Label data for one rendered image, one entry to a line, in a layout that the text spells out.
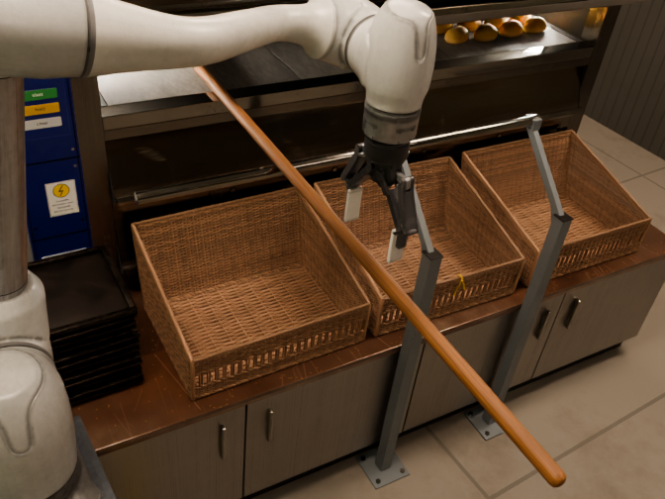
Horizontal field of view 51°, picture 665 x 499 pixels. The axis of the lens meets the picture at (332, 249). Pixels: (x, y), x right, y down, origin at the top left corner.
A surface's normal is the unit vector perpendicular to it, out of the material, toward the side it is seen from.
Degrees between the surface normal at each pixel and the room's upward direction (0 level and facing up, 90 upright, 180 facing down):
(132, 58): 105
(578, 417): 0
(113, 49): 93
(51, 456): 88
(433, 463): 0
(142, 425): 0
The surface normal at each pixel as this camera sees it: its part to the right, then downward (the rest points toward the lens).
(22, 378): 0.07, -0.73
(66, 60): 0.48, 0.78
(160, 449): 0.48, 0.58
